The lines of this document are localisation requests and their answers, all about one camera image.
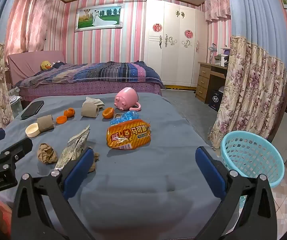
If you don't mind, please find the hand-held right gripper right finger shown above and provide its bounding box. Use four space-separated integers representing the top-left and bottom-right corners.
195 145 277 240

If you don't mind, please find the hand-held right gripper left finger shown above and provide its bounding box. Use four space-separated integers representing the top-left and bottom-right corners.
11 147 95 240

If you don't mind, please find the brown paper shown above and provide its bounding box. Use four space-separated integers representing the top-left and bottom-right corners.
37 143 58 165
87 152 101 173

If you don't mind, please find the cream round lid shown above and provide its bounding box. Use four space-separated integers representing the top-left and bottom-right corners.
25 123 40 138

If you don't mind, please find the silver snack wrapper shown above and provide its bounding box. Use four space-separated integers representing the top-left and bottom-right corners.
54 125 91 170

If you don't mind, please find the brown cardboard tube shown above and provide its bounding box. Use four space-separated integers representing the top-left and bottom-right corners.
37 114 55 132

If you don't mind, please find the turquoise plastic basket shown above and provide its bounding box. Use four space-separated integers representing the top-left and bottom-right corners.
220 131 285 188

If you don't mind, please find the orange snack bag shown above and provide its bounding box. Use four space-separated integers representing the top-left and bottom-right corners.
106 119 152 150

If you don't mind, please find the beige paper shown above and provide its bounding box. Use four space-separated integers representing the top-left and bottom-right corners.
82 97 105 110

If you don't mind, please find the blue plastic bag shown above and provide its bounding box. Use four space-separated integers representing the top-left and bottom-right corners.
110 110 140 127

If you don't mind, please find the white green appliance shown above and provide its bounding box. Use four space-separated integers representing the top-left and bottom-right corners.
7 86 24 120

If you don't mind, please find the black smartphone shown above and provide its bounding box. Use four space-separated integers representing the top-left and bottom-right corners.
21 100 45 120

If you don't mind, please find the black box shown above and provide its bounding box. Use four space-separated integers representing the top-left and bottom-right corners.
208 90 224 112

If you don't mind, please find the purple dotted bed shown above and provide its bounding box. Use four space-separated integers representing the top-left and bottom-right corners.
7 50 165 103

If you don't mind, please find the pink headboard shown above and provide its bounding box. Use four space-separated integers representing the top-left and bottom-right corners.
7 50 66 85

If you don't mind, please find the pink pig mug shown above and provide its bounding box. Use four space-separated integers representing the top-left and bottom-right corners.
114 87 142 112

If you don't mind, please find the yellow duck plush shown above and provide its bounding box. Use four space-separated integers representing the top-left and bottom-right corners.
40 60 53 71

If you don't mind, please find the wooden desk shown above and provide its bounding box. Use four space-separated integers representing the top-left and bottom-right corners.
196 61 228 104

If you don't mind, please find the patchwork quilt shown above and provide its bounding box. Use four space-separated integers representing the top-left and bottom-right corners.
16 60 165 89

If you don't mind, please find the white printer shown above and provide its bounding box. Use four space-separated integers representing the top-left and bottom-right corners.
213 54 230 67

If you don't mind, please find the white wardrobe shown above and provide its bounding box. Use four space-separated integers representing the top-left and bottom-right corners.
143 0 207 88

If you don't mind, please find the pink window curtain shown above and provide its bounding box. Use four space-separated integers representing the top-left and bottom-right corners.
5 0 66 60

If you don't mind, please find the framed wedding picture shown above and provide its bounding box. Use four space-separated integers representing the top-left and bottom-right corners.
74 3 125 33

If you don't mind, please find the pink floral valance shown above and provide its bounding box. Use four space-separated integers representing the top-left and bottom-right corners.
204 0 232 24

